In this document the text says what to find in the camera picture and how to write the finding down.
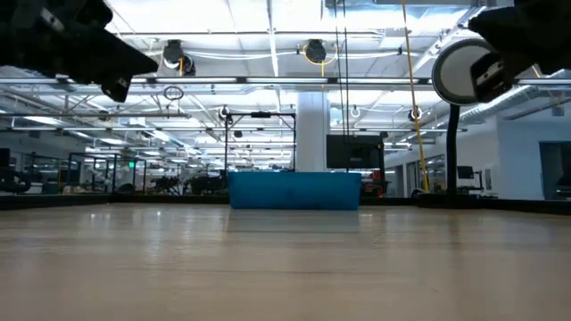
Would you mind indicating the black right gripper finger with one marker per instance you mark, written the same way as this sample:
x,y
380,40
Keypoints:
x,y
513,18
517,40

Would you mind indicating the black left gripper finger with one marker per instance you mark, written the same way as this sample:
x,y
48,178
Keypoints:
x,y
122,51
120,70

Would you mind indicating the blue plastic bin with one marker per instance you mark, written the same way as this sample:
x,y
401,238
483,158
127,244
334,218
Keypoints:
x,y
294,191

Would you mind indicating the black desk lamp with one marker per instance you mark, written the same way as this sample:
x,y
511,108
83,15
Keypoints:
x,y
452,147

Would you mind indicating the small black monitor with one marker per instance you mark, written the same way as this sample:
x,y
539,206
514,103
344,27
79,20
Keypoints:
x,y
465,172

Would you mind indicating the white building column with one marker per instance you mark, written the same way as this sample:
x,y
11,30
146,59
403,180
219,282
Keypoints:
x,y
313,134

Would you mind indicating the silver ventilation duct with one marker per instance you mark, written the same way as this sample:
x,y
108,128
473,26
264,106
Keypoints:
x,y
526,96

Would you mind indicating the black robot cell frame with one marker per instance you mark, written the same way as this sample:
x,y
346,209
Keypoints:
x,y
113,169
226,142

